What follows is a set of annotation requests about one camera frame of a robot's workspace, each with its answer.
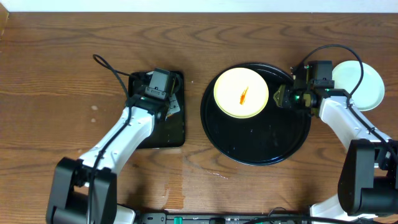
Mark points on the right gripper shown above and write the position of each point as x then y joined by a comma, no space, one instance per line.
283,100

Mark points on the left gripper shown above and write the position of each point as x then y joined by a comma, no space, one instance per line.
168,101

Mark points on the pale green plate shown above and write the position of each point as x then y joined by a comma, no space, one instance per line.
370,92

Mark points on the yellow plate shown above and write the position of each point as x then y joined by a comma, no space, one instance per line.
241,93

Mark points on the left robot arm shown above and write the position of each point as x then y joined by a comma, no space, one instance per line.
84,190

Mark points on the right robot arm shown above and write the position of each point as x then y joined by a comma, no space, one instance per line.
367,187

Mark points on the black rectangular tray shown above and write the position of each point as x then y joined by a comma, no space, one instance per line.
168,133

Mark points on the black round tray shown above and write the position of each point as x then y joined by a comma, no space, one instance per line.
268,137

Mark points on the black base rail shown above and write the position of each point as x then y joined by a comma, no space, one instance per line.
190,218

